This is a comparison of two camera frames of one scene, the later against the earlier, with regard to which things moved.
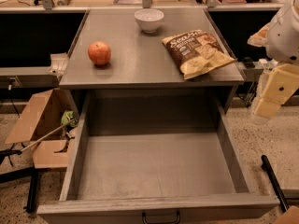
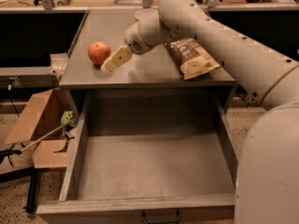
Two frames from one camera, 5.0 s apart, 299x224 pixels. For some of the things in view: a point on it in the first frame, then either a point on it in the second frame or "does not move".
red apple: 99,53 does not move
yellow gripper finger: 281,85 to 134,44
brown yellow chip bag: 196,52 does not move
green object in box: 68,116 does not move
